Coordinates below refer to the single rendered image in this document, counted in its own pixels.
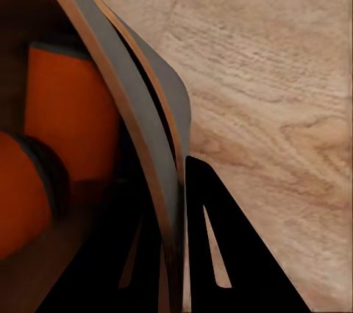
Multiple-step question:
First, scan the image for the trash can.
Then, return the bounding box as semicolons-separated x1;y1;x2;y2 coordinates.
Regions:
0;0;191;313

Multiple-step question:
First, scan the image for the can of soda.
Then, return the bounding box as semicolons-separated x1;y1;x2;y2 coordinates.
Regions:
110;118;140;185
24;29;122;212
0;131;62;260

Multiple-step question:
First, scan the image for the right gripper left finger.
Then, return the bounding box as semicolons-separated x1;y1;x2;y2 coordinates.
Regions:
35;164;161;313

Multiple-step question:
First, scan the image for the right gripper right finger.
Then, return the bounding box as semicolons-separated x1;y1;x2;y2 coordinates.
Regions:
185;155;312;313

